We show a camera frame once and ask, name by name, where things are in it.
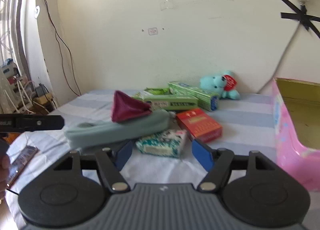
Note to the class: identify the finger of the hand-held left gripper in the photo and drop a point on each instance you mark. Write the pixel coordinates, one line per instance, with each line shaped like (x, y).
(37, 123)

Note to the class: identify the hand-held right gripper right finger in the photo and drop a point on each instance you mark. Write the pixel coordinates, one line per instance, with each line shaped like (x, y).
(203, 156)

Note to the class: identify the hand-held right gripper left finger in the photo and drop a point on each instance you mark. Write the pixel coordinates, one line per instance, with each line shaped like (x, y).
(124, 156)

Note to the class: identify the red orange box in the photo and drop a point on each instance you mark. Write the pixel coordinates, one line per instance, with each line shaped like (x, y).
(200, 125)

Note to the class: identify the grey-green pencil case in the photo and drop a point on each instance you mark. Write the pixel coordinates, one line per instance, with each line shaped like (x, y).
(100, 132)

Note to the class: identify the teal patterned tissue packet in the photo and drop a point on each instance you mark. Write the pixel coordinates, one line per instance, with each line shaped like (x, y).
(162, 143)

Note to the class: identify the maroon triangular pouch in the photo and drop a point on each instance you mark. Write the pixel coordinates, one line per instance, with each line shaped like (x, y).
(125, 110)

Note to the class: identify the green toothpaste box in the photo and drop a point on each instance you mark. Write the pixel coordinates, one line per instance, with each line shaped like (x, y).
(195, 93)
(172, 102)

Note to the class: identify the pink printed box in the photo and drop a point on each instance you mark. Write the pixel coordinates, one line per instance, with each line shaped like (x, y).
(287, 150)

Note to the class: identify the black power adapter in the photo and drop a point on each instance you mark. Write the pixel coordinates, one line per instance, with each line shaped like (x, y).
(41, 89)

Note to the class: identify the brown packet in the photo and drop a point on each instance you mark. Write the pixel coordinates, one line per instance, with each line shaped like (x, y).
(22, 160)

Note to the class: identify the striped blue bedsheet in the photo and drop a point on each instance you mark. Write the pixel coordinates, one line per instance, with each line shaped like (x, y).
(237, 120)

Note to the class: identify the green snack packet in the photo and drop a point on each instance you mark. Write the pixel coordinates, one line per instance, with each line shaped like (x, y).
(157, 91)

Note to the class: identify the teal teddy bear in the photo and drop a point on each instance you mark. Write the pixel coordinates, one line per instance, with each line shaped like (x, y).
(212, 82)

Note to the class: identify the white curtain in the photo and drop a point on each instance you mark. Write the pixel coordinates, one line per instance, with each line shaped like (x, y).
(22, 19)

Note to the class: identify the black tape cross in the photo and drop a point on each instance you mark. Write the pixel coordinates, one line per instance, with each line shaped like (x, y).
(303, 17)

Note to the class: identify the white wall hook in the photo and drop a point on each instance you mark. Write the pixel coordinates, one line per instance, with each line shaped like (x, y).
(37, 11)

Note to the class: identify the pink outlined wall sticker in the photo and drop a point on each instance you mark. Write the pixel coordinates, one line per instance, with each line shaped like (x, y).
(152, 31)

